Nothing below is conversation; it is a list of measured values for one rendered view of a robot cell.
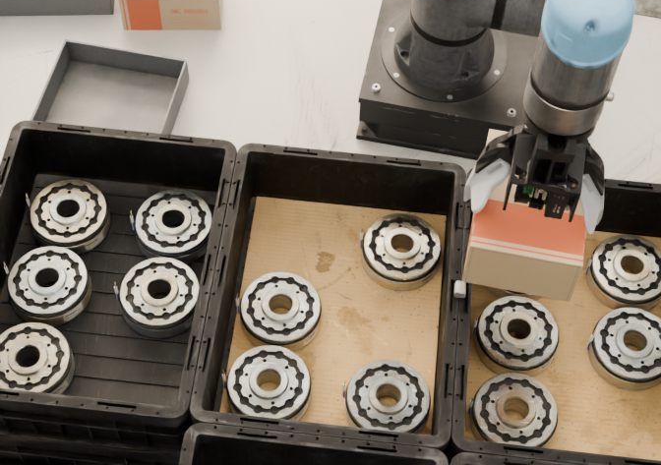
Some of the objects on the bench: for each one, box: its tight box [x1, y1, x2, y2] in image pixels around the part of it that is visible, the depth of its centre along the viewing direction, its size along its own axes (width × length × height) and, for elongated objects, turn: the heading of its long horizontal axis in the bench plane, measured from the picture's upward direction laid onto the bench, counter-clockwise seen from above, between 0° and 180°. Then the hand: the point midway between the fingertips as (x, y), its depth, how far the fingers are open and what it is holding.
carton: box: [118, 0, 222, 30], centre depth 203 cm, size 16×12×8 cm
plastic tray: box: [30, 39, 189, 135], centre depth 189 cm, size 27×20×5 cm
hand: (531, 205), depth 136 cm, fingers closed on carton, 14 cm apart
